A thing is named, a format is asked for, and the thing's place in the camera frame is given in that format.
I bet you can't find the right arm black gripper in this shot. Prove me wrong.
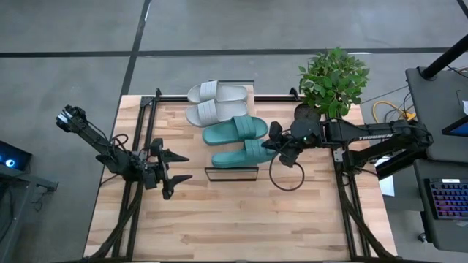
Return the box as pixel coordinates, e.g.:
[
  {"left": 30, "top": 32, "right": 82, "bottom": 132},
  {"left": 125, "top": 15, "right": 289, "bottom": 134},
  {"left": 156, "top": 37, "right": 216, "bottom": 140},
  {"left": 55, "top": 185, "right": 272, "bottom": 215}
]
[{"left": 261, "top": 121, "right": 297, "bottom": 167}]

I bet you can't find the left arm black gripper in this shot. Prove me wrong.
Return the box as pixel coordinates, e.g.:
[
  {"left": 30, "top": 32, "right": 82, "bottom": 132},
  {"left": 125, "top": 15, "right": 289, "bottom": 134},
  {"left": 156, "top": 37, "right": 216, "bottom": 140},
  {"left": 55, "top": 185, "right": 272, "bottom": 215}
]
[{"left": 140, "top": 137, "right": 194, "bottom": 200}]

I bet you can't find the teal green rubber slide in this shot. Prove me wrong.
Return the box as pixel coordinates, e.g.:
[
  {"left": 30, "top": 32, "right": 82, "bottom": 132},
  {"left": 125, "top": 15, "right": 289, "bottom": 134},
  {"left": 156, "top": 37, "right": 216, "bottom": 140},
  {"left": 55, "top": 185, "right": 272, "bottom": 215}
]
[
  {"left": 211, "top": 138, "right": 279, "bottom": 169},
  {"left": 202, "top": 115, "right": 269, "bottom": 146}
]

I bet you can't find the light grey rubber slide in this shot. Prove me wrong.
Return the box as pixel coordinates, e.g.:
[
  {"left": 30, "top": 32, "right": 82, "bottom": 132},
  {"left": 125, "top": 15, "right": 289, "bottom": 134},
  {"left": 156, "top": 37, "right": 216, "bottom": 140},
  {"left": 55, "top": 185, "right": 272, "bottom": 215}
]
[
  {"left": 186, "top": 80, "right": 249, "bottom": 104},
  {"left": 185, "top": 99, "right": 249, "bottom": 128}
]

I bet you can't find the green potted plant black pot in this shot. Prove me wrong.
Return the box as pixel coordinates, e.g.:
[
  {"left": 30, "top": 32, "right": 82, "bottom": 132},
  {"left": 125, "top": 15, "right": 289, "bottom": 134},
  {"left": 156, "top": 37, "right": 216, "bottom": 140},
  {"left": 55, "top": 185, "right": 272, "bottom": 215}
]
[{"left": 294, "top": 46, "right": 371, "bottom": 132}]

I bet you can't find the white paper sheet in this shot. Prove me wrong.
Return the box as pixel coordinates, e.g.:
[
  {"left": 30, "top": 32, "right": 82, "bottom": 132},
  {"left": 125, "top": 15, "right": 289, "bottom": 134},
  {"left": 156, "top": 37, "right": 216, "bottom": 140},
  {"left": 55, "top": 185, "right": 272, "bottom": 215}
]
[{"left": 378, "top": 156, "right": 396, "bottom": 197}]

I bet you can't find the dark metal cart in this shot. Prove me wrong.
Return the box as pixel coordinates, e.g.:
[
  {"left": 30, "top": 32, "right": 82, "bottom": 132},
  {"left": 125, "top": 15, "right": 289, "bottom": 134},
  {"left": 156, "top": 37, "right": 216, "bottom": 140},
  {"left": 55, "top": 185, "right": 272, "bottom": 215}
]
[{"left": 0, "top": 164, "right": 59, "bottom": 263}]

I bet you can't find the black device with blue light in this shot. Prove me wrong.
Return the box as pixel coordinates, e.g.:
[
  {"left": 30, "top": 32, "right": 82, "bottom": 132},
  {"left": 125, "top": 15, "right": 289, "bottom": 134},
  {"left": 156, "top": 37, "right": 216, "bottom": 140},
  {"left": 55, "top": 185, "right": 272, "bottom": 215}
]
[{"left": 0, "top": 140, "right": 32, "bottom": 172}]

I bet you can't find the backlit computer keyboard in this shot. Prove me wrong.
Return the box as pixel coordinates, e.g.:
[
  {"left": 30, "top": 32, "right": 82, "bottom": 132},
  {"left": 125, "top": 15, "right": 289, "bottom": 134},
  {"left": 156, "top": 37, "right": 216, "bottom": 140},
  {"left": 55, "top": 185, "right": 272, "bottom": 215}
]
[{"left": 423, "top": 178, "right": 468, "bottom": 221}]

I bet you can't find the blue lit tablet screen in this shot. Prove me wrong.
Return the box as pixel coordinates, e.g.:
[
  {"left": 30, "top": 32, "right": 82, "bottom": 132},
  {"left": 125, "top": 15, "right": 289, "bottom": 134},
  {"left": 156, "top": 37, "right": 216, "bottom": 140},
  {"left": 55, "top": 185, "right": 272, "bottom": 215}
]
[{"left": 441, "top": 115, "right": 468, "bottom": 137}]

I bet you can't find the dark grey keyboard desk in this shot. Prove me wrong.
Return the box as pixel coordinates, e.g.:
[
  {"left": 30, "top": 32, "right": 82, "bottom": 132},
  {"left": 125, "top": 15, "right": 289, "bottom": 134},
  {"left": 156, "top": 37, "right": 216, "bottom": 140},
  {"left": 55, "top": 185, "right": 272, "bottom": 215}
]
[{"left": 412, "top": 159, "right": 468, "bottom": 254}]

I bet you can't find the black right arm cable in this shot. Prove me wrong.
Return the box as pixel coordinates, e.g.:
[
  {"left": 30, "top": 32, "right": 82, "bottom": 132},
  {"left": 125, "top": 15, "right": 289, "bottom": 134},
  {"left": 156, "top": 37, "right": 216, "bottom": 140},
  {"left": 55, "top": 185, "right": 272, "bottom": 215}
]
[{"left": 269, "top": 144, "right": 306, "bottom": 192}]

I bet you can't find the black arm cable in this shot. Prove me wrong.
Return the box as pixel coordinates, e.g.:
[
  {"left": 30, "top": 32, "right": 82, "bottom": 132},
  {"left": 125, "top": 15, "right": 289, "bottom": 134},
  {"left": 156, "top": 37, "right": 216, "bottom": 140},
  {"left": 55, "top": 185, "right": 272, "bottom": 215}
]
[
  {"left": 109, "top": 133, "right": 129, "bottom": 148},
  {"left": 269, "top": 144, "right": 306, "bottom": 192}
]

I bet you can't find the black aluminium rig frame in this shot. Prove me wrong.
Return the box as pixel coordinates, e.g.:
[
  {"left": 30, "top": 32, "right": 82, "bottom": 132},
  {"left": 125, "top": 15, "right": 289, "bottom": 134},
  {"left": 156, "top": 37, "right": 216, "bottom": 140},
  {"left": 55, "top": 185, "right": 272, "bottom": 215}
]
[{"left": 83, "top": 87, "right": 399, "bottom": 262}]

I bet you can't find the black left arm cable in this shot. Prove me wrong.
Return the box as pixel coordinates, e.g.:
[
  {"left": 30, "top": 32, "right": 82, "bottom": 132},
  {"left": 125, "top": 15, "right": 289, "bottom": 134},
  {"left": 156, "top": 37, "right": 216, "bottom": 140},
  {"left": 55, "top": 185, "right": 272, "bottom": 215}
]
[{"left": 109, "top": 133, "right": 129, "bottom": 148}]

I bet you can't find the yellow cable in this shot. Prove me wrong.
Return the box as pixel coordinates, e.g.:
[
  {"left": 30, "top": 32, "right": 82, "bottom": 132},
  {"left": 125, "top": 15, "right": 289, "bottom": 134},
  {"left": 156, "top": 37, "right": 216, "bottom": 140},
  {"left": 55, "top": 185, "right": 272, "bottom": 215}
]
[{"left": 371, "top": 100, "right": 417, "bottom": 131}]

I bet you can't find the black round post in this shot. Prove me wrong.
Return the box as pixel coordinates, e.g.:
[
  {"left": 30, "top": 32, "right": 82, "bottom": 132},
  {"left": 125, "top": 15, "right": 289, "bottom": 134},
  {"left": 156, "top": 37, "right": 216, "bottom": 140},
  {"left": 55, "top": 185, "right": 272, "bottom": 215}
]
[{"left": 420, "top": 34, "right": 468, "bottom": 80}]

